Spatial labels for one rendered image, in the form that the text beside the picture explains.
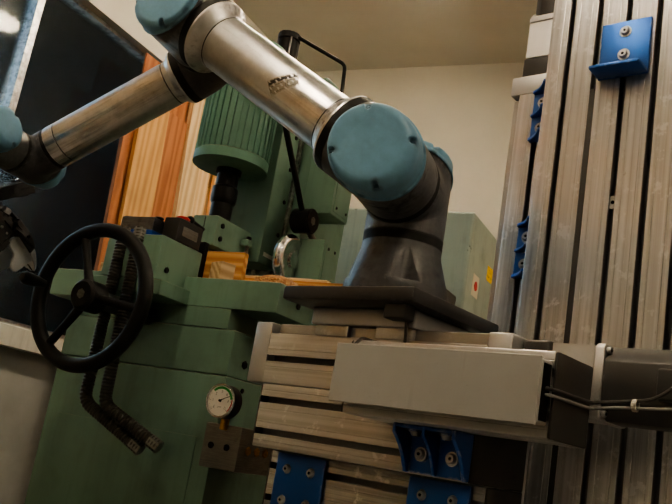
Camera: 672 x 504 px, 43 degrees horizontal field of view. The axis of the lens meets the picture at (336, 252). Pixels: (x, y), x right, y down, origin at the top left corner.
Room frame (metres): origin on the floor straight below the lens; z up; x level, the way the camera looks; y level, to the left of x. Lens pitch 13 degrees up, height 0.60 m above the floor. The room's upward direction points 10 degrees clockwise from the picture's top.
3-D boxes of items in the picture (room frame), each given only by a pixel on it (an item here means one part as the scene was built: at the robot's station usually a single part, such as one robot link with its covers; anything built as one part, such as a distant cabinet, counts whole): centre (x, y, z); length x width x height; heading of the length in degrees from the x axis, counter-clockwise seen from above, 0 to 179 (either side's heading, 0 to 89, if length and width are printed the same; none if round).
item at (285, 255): (1.94, 0.11, 1.02); 0.12 x 0.03 x 0.12; 151
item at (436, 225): (1.18, -0.09, 0.98); 0.13 x 0.12 x 0.14; 159
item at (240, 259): (1.80, 0.28, 0.94); 0.21 x 0.01 x 0.08; 61
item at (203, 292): (1.79, 0.33, 0.87); 0.61 x 0.30 x 0.06; 61
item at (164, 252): (1.71, 0.37, 0.91); 0.15 x 0.14 x 0.09; 61
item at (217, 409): (1.57, 0.15, 0.65); 0.06 x 0.04 x 0.08; 61
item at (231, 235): (1.90, 0.27, 1.03); 0.14 x 0.07 x 0.09; 151
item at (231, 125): (1.88, 0.28, 1.35); 0.18 x 0.18 x 0.31
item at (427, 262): (1.19, -0.09, 0.87); 0.15 x 0.15 x 0.10
